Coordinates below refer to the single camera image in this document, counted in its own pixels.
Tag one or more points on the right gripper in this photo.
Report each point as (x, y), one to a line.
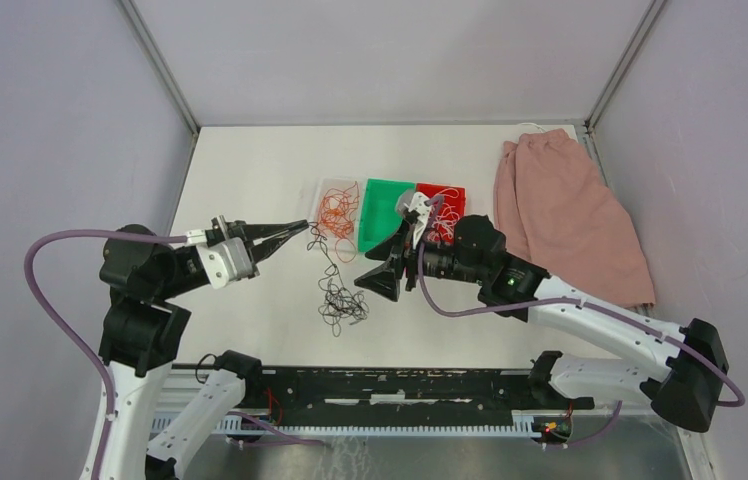
(385, 278)

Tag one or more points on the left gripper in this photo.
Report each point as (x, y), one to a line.
(249, 231)

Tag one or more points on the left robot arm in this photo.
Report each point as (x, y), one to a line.
(142, 332)

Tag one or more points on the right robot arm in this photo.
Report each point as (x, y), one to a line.
(680, 372)

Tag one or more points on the green plastic bin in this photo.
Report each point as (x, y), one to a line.
(378, 216)

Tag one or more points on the clear plastic bin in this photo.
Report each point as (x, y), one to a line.
(336, 210)

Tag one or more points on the red plastic bin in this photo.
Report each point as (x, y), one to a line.
(450, 213)

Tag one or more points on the pink cloth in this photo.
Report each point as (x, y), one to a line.
(555, 210)

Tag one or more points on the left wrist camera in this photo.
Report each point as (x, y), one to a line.
(224, 263)

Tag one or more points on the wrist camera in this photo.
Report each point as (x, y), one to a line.
(420, 212)
(224, 263)

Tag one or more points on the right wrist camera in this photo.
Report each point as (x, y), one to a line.
(420, 212)

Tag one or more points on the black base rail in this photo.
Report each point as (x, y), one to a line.
(391, 397)

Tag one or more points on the white toothed cable duct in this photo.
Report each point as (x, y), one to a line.
(520, 427)

